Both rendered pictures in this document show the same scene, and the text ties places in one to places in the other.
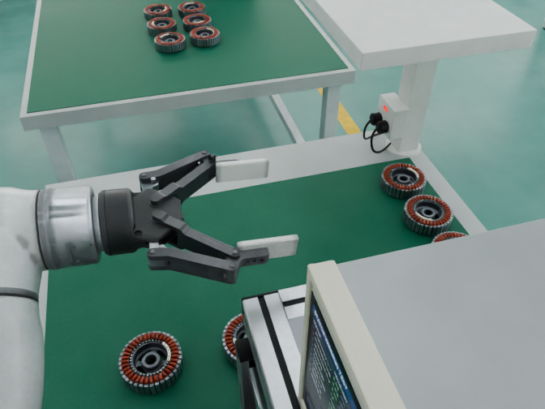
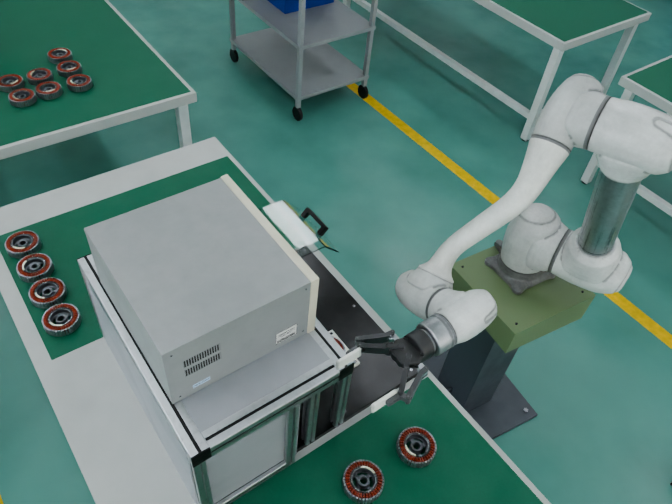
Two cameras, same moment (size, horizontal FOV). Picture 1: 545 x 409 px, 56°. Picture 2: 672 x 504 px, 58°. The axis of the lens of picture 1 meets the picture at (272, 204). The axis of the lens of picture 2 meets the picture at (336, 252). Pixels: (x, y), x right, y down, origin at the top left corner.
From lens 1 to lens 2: 1.38 m
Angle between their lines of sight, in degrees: 88
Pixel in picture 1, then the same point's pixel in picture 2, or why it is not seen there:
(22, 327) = (418, 298)
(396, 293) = (290, 277)
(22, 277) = (431, 307)
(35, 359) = (409, 300)
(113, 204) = (418, 333)
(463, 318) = (270, 274)
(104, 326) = (463, 466)
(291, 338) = (324, 350)
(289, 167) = not seen: outside the picture
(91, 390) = (439, 425)
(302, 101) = not seen: outside the picture
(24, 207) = (447, 314)
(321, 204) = not seen: outside the picture
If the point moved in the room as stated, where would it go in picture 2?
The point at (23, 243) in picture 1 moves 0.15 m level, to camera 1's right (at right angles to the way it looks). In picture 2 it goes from (439, 310) to (383, 325)
